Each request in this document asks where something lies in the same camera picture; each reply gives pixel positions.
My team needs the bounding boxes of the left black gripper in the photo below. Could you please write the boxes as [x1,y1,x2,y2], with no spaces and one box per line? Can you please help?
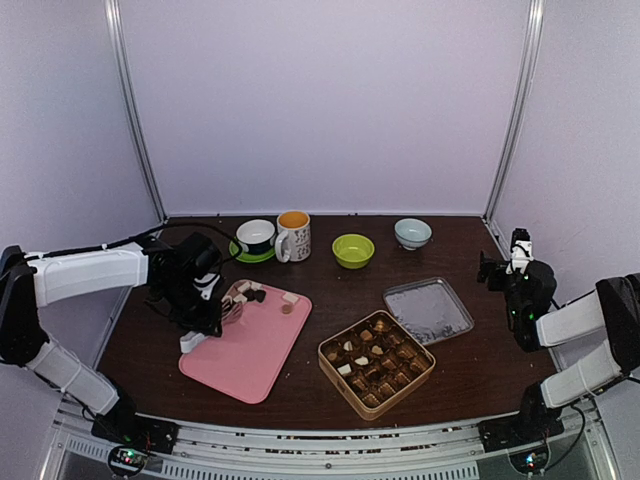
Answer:
[157,275,222,336]

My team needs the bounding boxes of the white metal tongs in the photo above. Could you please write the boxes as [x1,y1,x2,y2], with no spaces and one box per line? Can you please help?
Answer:
[178,294,249,353]

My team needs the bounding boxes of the bear print tin lid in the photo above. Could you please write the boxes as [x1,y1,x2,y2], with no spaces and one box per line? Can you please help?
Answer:
[382,277,474,346]

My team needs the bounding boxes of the gold chocolate tin box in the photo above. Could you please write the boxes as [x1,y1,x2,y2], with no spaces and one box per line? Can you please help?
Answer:
[317,310,436,421]

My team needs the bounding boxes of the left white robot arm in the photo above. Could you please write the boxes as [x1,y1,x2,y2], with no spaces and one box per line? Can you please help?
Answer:
[1,233,222,444]

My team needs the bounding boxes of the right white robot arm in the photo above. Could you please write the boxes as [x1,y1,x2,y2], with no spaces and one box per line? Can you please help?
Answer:
[477,242,639,442]

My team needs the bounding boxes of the white rectangular chocolate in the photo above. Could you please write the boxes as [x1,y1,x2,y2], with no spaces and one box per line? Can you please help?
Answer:
[233,293,248,305]

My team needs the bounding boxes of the white cube chocolate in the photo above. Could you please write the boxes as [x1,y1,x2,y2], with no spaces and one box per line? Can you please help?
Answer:
[282,292,299,305]

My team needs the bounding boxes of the white chocolate in tin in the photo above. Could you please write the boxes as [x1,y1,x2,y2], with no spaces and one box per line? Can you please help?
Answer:
[338,365,352,376]

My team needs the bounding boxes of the green saucer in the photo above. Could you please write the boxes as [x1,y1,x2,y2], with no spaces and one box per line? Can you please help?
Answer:
[228,237,275,264]

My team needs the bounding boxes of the pink plastic tray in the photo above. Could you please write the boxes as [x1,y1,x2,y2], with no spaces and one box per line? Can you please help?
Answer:
[179,279,313,404]

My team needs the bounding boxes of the pale blue ceramic bowl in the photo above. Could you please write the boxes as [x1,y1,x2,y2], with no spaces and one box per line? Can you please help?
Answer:
[394,218,432,251]

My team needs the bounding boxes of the white dark blue bowl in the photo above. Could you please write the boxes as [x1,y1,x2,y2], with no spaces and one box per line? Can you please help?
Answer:
[236,219,276,255]

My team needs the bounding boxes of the white patterned mug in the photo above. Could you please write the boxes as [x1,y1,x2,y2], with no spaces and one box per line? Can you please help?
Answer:
[274,211,311,263]

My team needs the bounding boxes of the lime green bowl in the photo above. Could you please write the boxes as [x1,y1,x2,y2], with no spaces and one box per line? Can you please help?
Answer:
[332,234,375,270]

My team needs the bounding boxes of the left circuit board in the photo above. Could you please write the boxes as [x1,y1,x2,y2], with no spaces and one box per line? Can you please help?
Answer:
[107,445,150,477]

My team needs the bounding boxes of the circuit board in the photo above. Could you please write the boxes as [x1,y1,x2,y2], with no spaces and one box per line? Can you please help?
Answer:
[508,446,551,477]
[107,445,150,477]

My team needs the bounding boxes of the right circuit board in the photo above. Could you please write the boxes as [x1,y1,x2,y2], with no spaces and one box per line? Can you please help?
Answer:
[508,446,551,477]

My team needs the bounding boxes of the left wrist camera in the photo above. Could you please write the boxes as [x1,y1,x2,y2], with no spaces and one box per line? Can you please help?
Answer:
[193,273,221,301]

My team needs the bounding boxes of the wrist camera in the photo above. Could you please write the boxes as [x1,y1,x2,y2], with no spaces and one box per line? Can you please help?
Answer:
[506,228,534,274]
[193,273,221,301]

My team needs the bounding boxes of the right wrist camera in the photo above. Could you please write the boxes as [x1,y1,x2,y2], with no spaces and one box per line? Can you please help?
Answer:
[506,228,534,274]

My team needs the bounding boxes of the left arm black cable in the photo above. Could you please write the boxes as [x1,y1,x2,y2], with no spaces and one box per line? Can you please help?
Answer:
[24,222,250,266]

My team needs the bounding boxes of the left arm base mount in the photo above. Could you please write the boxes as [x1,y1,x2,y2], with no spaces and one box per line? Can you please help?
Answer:
[91,415,179,454]

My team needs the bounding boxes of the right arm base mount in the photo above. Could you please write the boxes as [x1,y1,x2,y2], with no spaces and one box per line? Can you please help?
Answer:
[477,414,564,453]

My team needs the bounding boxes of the front aluminium rail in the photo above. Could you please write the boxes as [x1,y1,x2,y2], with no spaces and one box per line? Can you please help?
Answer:
[35,400,622,479]

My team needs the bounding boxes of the right aluminium frame post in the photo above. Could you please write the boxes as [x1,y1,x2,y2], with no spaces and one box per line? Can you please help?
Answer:
[483,0,546,225]

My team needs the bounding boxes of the aluminium frame post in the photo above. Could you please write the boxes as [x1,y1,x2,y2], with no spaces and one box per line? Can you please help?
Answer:
[104,0,168,223]
[483,0,546,225]

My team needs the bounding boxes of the left aluminium frame post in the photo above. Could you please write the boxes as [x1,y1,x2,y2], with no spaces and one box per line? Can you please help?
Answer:
[104,0,168,223]

